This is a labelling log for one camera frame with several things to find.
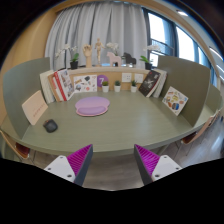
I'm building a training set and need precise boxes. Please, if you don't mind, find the pink wooden horse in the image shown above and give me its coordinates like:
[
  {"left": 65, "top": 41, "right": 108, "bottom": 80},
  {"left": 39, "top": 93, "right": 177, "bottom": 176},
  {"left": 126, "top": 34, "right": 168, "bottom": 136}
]
[{"left": 106, "top": 51, "right": 123, "bottom": 68}]

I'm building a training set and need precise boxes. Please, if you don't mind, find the wooden artist mannequin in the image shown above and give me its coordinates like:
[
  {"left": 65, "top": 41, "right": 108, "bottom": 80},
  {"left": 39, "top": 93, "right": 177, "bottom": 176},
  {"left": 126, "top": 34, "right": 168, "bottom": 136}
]
[{"left": 94, "top": 37, "right": 106, "bottom": 67}]

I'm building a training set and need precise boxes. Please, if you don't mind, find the window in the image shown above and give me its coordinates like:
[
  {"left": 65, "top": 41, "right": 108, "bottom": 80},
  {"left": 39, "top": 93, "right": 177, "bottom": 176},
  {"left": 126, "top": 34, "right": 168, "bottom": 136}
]
[{"left": 143, "top": 8, "right": 218, "bottom": 81}]

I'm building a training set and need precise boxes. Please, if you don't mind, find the colourful sticker card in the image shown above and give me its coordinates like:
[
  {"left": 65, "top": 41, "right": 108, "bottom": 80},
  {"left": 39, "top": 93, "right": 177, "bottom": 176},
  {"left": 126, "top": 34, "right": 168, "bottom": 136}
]
[{"left": 161, "top": 86, "right": 189, "bottom": 117}]

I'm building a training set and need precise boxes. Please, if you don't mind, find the red-spined photo cover book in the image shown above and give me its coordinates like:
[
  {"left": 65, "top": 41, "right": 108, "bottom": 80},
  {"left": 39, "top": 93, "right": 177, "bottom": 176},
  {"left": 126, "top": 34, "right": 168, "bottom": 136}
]
[{"left": 53, "top": 68, "right": 75, "bottom": 102}]

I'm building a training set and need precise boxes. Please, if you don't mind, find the white wall socket plate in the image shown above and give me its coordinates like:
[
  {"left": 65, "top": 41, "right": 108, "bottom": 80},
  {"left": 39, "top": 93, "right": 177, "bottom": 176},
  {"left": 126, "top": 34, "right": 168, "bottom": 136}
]
[
  {"left": 121, "top": 72, "right": 133, "bottom": 83},
  {"left": 134, "top": 73, "right": 144, "bottom": 84}
]

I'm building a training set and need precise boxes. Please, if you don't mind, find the black cover book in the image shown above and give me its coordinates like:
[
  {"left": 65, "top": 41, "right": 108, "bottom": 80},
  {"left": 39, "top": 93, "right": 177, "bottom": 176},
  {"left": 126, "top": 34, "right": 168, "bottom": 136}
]
[{"left": 138, "top": 69, "right": 162, "bottom": 98}]

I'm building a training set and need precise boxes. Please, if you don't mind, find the black wooden horse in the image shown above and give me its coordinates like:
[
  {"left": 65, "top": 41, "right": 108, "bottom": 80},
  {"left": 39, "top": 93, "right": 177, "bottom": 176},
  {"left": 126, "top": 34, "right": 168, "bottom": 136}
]
[{"left": 122, "top": 52, "right": 137, "bottom": 66}]

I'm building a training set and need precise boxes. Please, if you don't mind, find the grey-green desk partition panel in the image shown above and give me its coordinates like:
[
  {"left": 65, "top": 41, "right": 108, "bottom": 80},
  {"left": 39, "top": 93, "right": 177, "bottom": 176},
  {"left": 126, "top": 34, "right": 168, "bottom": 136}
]
[
  {"left": 156, "top": 55, "right": 212, "bottom": 128},
  {"left": 2, "top": 57, "right": 51, "bottom": 139}
]

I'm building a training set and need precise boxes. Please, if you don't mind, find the black computer mouse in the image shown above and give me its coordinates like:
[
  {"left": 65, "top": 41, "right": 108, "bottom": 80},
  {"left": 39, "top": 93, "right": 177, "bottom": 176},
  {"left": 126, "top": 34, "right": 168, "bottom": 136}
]
[{"left": 42, "top": 118, "right": 59, "bottom": 134}]

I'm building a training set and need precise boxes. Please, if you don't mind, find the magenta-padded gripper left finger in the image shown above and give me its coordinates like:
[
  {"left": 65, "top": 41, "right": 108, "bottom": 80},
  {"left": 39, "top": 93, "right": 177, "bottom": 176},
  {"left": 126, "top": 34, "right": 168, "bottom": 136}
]
[{"left": 43, "top": 143, "right": 94, "bottom": 187}]

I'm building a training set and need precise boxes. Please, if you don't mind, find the white sticker sheet card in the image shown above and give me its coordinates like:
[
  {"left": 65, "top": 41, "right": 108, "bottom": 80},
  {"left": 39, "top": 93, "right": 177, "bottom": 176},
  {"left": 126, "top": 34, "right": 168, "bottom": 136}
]
[{"left": 73, "top": 74, "right": 98, "bottom": 94}]

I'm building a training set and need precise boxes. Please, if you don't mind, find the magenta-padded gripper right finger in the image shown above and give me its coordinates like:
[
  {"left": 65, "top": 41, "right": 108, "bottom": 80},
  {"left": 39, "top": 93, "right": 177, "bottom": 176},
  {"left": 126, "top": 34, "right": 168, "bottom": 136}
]
[{"left": 133, "top": 143, "right": 183, "bottom": 186}]

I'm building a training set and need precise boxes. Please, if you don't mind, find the white orchid in black pot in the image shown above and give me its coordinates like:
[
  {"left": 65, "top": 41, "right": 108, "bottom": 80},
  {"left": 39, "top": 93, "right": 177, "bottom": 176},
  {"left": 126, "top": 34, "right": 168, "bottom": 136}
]
[
  {"left": 139, "top": 44, "right": 161, "bottom": 70},
  {"left": 54, "top": 43, "right": 80, "bottom": 70},
  {"left": 105, "top": 41, "right": 120, "bottom": 56}
]

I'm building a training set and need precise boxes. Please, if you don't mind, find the grey curtain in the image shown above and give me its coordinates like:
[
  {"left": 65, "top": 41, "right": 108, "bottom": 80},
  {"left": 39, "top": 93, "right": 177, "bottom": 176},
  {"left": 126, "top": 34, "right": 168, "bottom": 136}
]
[{"left": 44, "top": 1, "right": 149, "bottom": 71}]

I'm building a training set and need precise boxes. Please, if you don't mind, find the purple mouse pad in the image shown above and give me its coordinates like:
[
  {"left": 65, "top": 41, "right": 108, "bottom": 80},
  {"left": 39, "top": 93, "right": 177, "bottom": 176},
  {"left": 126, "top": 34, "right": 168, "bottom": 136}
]
[{"left": 74, "top": 96, "right": 111, "bottom": 117}]

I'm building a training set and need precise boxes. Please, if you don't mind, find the purple round number sign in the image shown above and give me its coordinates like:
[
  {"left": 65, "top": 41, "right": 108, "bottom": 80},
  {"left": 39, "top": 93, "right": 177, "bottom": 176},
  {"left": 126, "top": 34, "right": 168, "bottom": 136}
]
[{"left": 96, "top": 74, "right": 110, "bottom": 88}]

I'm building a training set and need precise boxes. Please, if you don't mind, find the beige book with red text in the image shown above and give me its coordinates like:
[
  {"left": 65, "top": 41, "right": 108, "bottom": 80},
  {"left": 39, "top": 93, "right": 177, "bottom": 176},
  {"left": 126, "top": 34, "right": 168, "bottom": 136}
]
[{"left": 21, "top": 89, "right": 49, "bottom": 126}]

